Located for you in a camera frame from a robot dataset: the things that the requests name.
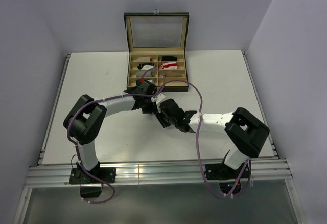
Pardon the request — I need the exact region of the brown ribbed sock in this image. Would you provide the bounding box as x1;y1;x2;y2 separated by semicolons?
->
164;70;185;78

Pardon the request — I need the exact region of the red white striped sock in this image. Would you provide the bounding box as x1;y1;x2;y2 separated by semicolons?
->
161;62;178;70

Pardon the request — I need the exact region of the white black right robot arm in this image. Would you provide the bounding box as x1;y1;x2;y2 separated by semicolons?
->
151;97;270;178

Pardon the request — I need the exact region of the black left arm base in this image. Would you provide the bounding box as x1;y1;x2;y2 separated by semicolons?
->
69;166;116;199

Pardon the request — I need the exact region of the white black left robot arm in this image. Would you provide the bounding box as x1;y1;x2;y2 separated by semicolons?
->
63;80;157;183

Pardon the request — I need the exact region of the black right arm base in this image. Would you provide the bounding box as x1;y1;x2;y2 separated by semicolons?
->
205;163;251;195

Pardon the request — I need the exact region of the rolled grey sock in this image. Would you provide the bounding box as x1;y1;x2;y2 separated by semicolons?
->
135;70;156;78

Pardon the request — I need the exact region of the rolled black white sock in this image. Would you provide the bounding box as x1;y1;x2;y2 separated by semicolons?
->
137;63;156;70

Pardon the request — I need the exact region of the black compartment storage box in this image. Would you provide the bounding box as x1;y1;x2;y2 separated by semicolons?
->
124;9;190;92

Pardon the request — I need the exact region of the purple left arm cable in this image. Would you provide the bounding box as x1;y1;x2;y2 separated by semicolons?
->
66;68;167;205

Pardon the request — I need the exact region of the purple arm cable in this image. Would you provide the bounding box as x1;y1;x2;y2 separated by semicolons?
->
152;81;252;200
66;68;167;205

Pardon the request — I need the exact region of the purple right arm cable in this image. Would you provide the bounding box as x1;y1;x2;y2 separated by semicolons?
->
152;81;252;200

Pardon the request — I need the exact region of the aluminium table frame rail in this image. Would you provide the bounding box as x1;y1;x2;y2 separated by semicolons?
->
24;158;293;188

